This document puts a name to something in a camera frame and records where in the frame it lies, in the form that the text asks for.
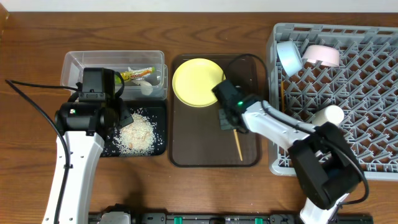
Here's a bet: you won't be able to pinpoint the rice and nuts leftovers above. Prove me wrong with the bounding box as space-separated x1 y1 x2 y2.
111 108 165 157

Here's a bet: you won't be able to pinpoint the yellow green snack wrapper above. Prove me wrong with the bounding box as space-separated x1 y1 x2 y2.
120 67 155 83

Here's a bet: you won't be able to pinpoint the light blue bowl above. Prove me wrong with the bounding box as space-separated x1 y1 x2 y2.
276 41 303 77

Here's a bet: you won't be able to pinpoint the white cup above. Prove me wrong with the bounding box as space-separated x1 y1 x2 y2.
312 105 345 126

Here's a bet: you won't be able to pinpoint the white bowl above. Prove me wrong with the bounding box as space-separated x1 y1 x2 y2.
302 45 340 67

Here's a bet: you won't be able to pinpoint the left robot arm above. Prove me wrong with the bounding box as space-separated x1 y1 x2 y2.
42 98 133 223

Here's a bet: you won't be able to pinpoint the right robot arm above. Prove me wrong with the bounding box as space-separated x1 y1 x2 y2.
217 94 367 223

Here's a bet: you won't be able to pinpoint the grey dishwasher rack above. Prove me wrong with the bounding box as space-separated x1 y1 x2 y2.
267 23 397 181

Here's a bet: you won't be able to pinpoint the black rectangular tray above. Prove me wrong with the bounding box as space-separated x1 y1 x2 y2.
101 101 167 157

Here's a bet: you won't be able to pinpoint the crumpled white tissue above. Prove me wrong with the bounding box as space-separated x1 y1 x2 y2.
132 78 153 96

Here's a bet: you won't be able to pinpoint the brown serving tray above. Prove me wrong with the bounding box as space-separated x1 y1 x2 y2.
169 54 262 167

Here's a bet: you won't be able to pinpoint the clear plastic bin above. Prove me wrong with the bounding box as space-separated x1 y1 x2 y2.
60 50 168 101

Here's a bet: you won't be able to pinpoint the yellow plate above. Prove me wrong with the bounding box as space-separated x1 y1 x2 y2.
172 58 225 108

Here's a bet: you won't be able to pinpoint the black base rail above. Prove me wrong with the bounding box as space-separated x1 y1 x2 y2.
88 203 374 224

